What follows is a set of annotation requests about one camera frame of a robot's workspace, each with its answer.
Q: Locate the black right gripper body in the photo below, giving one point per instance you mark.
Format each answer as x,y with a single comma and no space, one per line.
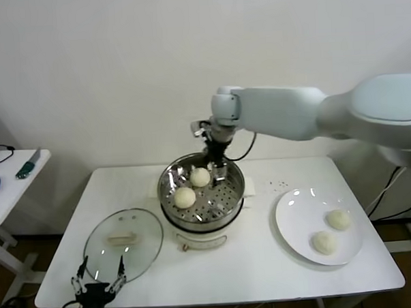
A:
215,153

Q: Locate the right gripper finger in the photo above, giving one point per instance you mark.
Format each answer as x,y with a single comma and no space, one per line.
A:
212,176
221,173

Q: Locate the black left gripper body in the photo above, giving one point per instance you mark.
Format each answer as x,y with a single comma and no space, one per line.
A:
94,293

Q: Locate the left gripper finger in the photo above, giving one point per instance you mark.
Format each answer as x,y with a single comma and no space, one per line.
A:
118,279
78,280

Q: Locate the white steamed baozi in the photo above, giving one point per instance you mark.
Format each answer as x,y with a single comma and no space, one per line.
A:
323,243
184,197
338,219
199,177

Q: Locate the round glass pot lid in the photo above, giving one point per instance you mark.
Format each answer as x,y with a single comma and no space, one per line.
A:
144,228

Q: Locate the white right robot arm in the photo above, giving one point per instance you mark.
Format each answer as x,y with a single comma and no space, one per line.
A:
275,110

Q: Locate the perforated steel steamer basket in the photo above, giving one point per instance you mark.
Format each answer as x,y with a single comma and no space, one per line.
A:
234,190

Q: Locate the white electric cooker pot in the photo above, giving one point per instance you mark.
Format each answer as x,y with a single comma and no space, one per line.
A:
199,241

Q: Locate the round white plate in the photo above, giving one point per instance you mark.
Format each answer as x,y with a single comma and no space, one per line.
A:
297,218

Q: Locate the white side table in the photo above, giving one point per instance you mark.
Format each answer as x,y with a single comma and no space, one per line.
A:
19,189

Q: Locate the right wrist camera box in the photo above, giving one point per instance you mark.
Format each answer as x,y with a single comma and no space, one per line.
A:
199,127

